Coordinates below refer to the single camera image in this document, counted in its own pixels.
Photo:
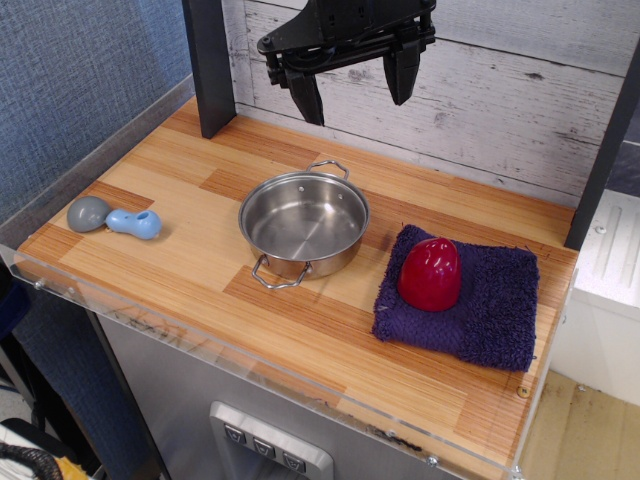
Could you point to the white side cabinet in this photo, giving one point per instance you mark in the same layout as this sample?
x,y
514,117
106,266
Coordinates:
x,y
597,342

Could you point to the dark vertical post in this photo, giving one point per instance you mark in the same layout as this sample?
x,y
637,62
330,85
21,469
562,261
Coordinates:
x,y
210,62
607,154

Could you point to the stainless steel pot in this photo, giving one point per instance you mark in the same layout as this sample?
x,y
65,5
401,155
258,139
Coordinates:
x,y
304,225

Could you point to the purple folded towel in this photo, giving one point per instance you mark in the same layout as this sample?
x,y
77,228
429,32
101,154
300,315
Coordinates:
x,y
493,324

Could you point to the dark right vertical post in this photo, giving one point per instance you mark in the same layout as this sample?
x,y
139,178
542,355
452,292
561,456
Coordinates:
x,y
607,154

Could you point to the dark left vertical post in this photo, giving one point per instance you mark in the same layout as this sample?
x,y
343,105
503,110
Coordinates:
x,y
210,62

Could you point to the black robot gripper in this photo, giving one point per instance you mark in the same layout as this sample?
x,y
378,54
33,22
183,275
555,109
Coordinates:
x,y
327,35

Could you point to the red toy pepper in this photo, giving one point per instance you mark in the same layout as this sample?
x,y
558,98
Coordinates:
x,y
430,278

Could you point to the silver button control panel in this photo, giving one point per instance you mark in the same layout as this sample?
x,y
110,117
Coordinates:
x,y
253,449

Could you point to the blue and grey toy spoon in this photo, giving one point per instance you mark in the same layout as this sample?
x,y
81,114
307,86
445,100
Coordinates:
x,y
90,213

